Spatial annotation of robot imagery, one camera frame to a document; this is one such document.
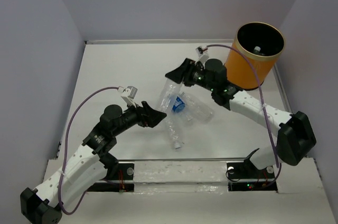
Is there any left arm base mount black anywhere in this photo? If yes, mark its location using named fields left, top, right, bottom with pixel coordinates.
left=87, top=162, right=135, bottom=193

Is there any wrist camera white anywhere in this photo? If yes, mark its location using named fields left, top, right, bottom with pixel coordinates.
left=195, top=46, right=209, bottom=65
left=121, top=86, right=138, bottom=106

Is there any blue label bottle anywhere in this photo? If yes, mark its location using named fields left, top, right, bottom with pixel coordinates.
left=172, top=96, right=186, bottom=114

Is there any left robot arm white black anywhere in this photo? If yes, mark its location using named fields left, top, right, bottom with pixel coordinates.
left=20, top=101, right=166, bottom=223

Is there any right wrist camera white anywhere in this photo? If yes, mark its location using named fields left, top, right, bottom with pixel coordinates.
left=195, top=46, right=209, bottom=65

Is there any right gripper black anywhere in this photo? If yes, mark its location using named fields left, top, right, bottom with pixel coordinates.
left=165, top=58, right=215, bottom=92

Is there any clear bottle white cap centre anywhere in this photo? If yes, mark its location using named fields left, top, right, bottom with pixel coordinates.
left=165, top=116, right=182, bottom=150

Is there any metal rail back edge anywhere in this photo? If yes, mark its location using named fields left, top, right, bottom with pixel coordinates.
left=84, top=39, right=233, bottom=45

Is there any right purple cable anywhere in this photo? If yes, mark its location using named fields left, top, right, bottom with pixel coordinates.
left=205, top=44, right=281, bottom=190

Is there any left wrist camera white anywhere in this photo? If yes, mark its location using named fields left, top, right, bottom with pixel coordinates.
left=121, top=86, right=138, bottom=106

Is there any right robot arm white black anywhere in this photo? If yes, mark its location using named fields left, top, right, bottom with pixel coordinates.
left=165, top=59, right=316, bottom=178

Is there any orange cylindrical bin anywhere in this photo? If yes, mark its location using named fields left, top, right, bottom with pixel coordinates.
left=224, top=22, right=285, bottom=90

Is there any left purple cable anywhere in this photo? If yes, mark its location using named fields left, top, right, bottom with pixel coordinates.
left=58, top=86, right=124, bottom=214

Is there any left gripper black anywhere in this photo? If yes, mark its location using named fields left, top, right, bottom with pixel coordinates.
left=112, top=99, right=166, bottom=136

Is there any purple cable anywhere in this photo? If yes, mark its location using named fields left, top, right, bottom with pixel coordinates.
left=205, top=44, right=281, bottom=190
left=58, top=86, right=124, bottom=214

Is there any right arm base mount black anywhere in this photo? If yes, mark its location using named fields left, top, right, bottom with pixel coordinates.
left=226, top=149, right=278, bottom=192

